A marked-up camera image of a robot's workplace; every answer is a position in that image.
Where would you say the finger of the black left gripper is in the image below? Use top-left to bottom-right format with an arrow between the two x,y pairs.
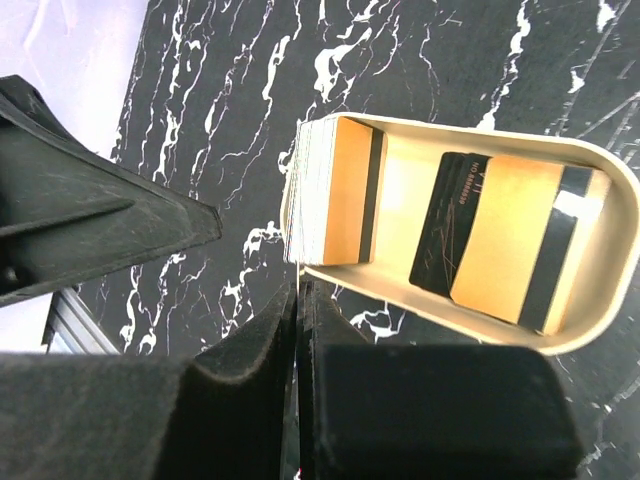
1,75 -> 222,306

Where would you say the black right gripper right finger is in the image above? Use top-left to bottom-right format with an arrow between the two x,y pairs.
298,281 -> 583,479

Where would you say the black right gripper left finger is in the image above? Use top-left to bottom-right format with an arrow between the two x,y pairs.
1,284 -> 296,479

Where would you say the stack of credit cards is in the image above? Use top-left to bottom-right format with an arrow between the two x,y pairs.
281,116 -> 387,266

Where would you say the beige oval plastic tray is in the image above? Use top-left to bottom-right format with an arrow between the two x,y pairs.
296,113 -> 639,355

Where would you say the black striped card in tray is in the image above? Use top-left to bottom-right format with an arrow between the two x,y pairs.
450,155 -> 611,335

